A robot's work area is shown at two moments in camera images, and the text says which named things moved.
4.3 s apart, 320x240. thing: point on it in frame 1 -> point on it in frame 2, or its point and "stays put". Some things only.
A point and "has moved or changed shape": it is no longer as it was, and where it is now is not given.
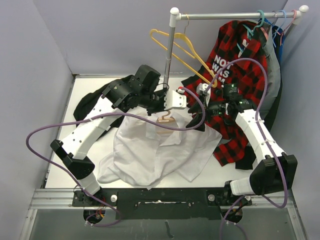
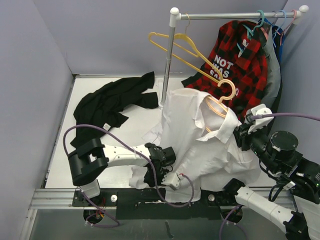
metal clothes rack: (175, 15) stays put
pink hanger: (282, 33) stays put
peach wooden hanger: (166, 120) -> (216, 105)
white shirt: (147, 154) has moved or changed shape
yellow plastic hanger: (195, 57) -> (197, 55)
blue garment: (278, 34) stays put
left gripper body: (153, 101) -> (160, 173)
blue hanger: (285, 17) stays put
